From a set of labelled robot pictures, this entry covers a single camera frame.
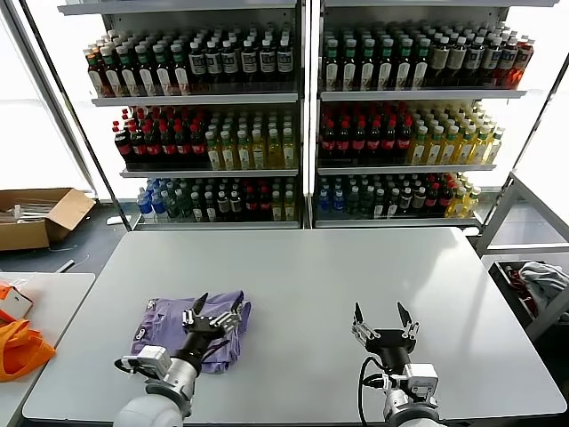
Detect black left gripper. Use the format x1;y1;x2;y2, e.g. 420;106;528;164
176;291;244;362

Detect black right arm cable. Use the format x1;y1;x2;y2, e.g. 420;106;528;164
357;355;389;426

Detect dark grey storage bin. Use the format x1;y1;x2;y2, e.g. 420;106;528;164
488;261;569;343

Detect red garment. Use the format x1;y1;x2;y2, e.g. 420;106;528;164
508;265;538;319

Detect grey white garment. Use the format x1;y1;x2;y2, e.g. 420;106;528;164
517;262;569;312

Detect green cap white label bottle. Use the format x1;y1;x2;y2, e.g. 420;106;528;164
396;38;413;92
377;38;395;92
341;38;358;93
170;42;191;96
413;38;432;91
153;43;173;96
118;44;139;97
359;38;376;92
136;44;156;97
101;45;121;98
323;38;340;93

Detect wide grey frame pillar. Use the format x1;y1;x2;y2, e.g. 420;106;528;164
0;0;98;199

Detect orange cloth bag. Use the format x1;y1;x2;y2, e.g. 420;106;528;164
0;318;57;383

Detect green tinted bottle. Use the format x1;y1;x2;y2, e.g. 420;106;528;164
176;189;191;222
358;186;374;217
345;186;361;217
164;189;179;222

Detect white side table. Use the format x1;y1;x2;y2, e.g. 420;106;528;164
0;271;97;427

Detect cola bottle red cap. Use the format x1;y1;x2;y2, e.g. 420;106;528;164
424;182;440;214
129;124;147;164
159;122;177;164
113;119;132;165
189;123;207;164
395;117;413;157
319;118;337;157
244;186;260;219
144;123;162;164
437;182;453;214
365;117;382;157
381;117;397;157
349;118;367;157
174;122;192;164
257;186;273;219
334;118;352;157

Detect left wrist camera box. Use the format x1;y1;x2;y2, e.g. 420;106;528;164
132;346;173;375

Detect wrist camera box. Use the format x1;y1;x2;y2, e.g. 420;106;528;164
401;363;440;393
132;346;173;375

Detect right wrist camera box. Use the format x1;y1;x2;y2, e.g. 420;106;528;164
401;363;440;393

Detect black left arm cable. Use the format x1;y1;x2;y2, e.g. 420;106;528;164
113;357;140;377

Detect grey metal shelf unit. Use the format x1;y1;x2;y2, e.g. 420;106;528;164
56;0;311;231
308;0;530;230

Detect dark metal frame post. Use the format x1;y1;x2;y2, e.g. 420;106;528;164
20;0;132;231
478;57;569;230

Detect open cardboard box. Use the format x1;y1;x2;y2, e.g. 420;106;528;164
0;188;97;253

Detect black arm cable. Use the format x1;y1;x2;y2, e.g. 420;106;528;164
357;355;389;426
113;357;140;377

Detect white orange carton box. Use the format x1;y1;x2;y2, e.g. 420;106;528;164
0;279;35;326

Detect dark bottle black white label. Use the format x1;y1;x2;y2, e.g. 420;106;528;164
188;40;208;85
240;38;259;84
258;38;276;84
205;39;223;85
220;39;239;84
276;37;294;84

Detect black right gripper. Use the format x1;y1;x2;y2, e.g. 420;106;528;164
350;302;421;371

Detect red drink bottle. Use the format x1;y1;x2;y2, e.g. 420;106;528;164
497;36;517;88
512;36;535;89

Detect amber tea bottle white label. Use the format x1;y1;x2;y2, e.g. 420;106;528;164
86;48;104;98

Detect purple t-shirt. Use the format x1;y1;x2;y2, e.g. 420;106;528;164
129;289;252;377

